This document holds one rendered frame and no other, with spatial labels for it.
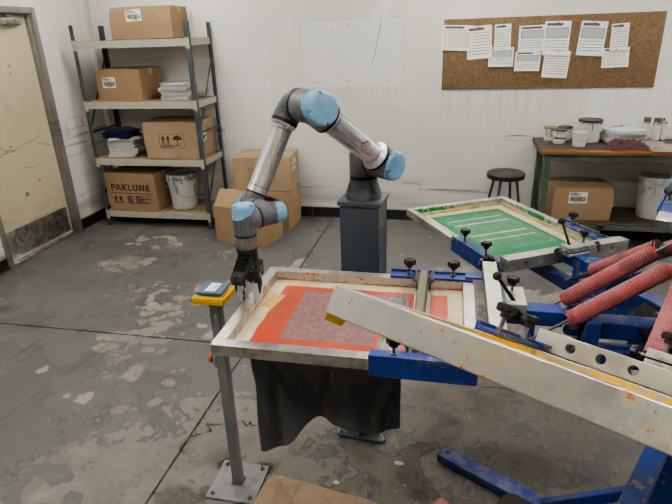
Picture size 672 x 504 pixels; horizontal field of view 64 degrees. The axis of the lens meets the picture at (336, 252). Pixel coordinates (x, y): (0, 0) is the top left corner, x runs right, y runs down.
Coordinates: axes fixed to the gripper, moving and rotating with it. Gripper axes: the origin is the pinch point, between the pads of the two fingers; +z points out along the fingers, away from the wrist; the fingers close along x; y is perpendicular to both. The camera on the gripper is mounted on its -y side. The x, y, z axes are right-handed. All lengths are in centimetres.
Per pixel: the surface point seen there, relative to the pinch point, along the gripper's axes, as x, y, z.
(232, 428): 18, 10, 66
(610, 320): -116, -2, -4
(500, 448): -97, 54, 98
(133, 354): 123, 99, 98
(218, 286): 17.3, 12.7, 1.1
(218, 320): 17.8, 10.1, 14.4
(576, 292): -107, 4, -10
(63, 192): 315, 300, 55
